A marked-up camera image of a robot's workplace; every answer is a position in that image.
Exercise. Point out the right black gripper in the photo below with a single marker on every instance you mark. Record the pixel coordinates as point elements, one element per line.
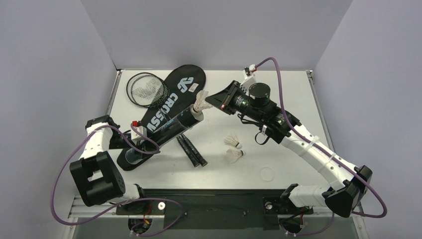
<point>227,100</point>

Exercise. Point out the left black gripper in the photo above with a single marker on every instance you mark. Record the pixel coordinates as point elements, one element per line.
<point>137,142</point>

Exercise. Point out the white shuttlecock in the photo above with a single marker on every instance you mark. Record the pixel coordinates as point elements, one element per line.
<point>201,103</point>
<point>233,141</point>
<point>234,155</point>

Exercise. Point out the black shuttlecock tube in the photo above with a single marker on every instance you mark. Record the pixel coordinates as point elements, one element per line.
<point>173,128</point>

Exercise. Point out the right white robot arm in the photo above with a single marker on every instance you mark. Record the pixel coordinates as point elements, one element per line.
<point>347,182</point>

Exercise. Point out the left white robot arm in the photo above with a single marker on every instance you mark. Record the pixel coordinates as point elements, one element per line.
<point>95,174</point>

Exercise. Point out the black badminton racket lower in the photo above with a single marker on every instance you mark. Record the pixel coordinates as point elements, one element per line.
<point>149,91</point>

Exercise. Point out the black badminton racket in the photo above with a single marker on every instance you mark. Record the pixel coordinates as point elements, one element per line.
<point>149,91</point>
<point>145,89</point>

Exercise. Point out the black badminton racket upper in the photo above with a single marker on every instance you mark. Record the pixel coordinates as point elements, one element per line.
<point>145,89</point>

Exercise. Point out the black Crossway racket bag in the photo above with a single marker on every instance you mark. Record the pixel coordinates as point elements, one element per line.
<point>171,95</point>

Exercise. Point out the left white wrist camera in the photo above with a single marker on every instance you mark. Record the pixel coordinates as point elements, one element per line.
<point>137,131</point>

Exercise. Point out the aluminium frame rail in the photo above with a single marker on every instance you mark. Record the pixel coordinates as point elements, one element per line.
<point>342,205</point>

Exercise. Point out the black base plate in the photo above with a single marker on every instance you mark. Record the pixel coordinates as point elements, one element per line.
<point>218,209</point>

